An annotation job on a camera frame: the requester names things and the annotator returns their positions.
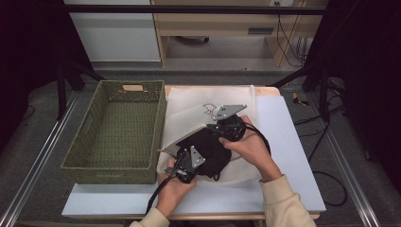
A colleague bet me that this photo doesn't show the hand-held gripper cable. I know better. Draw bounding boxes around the hand-held gripper cable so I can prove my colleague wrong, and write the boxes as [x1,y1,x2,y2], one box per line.
[145,174,174,216]
[244,122,272,155]

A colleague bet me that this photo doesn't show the green woven basket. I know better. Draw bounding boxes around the green woven basket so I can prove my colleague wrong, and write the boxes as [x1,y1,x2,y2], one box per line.
[60,79,167,185]

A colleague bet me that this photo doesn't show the aluminium rail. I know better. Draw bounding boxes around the aluminium rail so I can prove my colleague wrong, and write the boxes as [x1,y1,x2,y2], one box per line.
[306,93,382,227]
[0,91,79,227]

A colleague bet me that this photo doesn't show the black cloth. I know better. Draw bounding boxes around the black cloth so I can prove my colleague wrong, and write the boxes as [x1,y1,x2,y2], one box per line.
[174,127,233,182]

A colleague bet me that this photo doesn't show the black floor cable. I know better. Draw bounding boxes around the black floor cable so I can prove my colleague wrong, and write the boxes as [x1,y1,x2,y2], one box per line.
[292,103,348,207]

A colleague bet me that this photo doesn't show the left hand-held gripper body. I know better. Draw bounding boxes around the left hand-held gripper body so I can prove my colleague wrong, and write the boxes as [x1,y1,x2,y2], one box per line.
[164,145,206,184]

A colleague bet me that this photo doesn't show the yellow and black tool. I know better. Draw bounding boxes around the yellow and black tool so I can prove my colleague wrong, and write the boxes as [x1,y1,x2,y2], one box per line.
[291,92,310,107]

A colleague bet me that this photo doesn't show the black metal stand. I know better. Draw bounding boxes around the black metal stand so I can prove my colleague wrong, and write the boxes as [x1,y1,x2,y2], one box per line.
[270,62,332,123]
[56,60,106,121]

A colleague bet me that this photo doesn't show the right hand-held gripper cable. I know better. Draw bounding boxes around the right hand-held gripper cable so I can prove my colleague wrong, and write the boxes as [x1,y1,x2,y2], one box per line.
[244,122,272,155]

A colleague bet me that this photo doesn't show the person's left hand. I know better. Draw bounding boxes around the person's left hand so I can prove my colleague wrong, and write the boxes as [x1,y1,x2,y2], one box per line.
[156,157,198,218]

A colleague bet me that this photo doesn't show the white mesh laundry bag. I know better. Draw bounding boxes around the white mesh laundry bag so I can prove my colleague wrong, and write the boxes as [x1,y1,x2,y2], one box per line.
[156,84,263,187]

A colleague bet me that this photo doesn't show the bundle of hanging cables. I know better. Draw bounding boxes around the bundle of hanging cables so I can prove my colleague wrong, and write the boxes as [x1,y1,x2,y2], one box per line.
[275,1,312,68]

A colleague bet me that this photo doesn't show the white cabinet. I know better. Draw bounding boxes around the white cabinet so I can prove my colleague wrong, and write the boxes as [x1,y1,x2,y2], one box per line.
[63,0,162,62]

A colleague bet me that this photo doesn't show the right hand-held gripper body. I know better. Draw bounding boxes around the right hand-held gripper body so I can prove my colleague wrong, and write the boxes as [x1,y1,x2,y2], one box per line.
[211,103,249,142]

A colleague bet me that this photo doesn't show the black curtain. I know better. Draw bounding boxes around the black curtain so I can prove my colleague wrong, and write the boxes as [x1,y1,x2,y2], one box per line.
[304,0,401,192]
[0,0,94,152]

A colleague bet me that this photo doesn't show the left hand-held gripper cable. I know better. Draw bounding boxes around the left hand-held gripper cable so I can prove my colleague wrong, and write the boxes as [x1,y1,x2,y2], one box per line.
[145,174,174,216]

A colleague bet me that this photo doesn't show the person's right hand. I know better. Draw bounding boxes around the person's right hand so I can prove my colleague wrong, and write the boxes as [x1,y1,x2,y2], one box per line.
[218,114,283,183]

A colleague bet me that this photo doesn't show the black horizontal bar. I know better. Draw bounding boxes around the black horizontal bar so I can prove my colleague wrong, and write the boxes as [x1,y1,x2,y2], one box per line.
[62,4,327,16]

